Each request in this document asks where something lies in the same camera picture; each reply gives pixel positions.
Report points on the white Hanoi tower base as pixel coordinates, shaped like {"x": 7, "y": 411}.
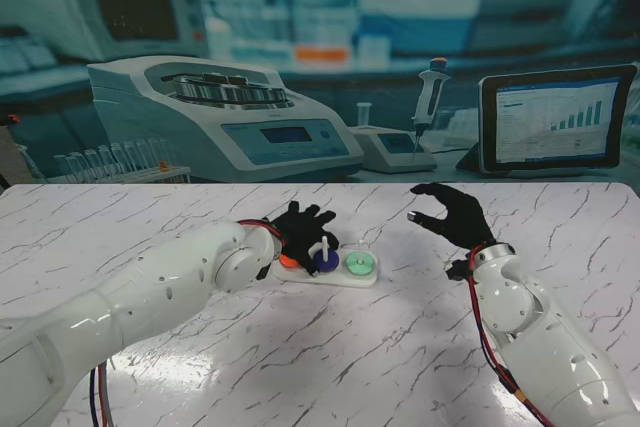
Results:
{"x": 345, "y": 279}

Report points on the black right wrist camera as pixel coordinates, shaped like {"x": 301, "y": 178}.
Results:
{"x": 456, "y": 272}

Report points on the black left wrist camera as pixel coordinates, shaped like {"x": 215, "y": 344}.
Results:
{"x": 262, "y": 272}

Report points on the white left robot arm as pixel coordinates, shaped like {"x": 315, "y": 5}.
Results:
{"x": 125, "y": 307}

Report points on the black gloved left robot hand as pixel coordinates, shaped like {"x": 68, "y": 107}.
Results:
{"x": 300, "y": 234}

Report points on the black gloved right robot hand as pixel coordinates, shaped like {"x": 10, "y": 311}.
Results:
{"x": 465, "y": 222}

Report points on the printed laboratory backdrop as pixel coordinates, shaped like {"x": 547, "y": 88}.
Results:
{"x": 320, "y": 47}

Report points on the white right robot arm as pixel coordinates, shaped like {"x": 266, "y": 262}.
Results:
{"x": 545, "y": 342}

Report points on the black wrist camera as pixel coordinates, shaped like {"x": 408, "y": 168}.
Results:
{"x": 262, "y": 272}
{"x": 456, "y": 272}

